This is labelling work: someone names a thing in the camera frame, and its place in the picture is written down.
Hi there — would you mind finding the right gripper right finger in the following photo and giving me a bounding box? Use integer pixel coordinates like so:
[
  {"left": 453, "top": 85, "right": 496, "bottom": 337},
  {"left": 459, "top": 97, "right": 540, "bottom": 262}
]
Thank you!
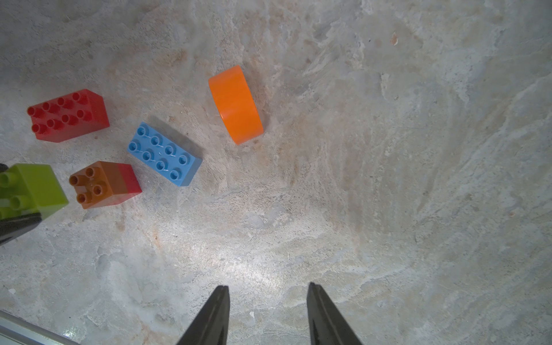
[{"left": 307, "top": 283, "right": 362, "bottom": 345}]

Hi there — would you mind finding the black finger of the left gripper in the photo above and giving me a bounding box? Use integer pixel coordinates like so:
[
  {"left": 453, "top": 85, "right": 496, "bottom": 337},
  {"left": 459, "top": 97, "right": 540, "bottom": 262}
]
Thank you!
[{"left": 1, "top": 192, "right": 43, "bottom": 245}]

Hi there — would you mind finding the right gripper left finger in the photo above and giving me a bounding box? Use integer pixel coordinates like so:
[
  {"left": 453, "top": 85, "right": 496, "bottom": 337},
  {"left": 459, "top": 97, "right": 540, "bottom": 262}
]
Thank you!
[{"left": 177, "top": 285, "right": 230, "bottom": 345}]

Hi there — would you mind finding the green 2x2 lego brick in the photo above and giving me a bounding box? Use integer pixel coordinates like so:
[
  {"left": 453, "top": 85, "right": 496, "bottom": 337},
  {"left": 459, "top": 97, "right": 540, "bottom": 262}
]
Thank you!
[{"left": 1, "top": 164, "right": 68, "bottom": 220}]

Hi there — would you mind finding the brown 2x2 lego brick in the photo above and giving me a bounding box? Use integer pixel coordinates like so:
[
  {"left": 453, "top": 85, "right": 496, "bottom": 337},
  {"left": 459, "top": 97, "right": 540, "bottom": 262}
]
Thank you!
[{"left": 69, "top": 161, "right": 129, "bottom": 209}]

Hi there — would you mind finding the red 2x2 lego brick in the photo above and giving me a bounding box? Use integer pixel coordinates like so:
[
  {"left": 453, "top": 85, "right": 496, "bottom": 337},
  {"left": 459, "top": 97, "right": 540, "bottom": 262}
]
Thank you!
[{"left": 117, "top": 163, "right": 142, "bottom": 196}]

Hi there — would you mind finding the red 2x4 lego brick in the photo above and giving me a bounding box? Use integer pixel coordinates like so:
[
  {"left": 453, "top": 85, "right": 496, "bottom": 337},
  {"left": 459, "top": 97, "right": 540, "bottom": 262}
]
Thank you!
[{"left": 27, "top": 89, "right": 110, "bottom": 143}]

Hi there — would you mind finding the blue 2x4 lego brick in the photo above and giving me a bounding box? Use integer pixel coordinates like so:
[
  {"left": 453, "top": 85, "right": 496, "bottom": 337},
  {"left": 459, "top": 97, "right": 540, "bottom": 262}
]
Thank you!
[{"left": 127, "top": 122, "right": 202, "bottom": 187}]

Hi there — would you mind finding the orange half-round lego piece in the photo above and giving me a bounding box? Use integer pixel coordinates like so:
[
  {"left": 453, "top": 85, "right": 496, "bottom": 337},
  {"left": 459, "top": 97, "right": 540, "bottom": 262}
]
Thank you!
[{"left": 208, "top": 66, "right": 264, "bottom": 145}]

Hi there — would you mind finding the aluminium mounting rail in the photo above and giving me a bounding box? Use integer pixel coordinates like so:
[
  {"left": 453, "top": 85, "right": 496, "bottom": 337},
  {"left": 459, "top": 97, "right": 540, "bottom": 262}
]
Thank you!
[{"left": 1, "top": 311, "right": 78, "bottom": 345}]

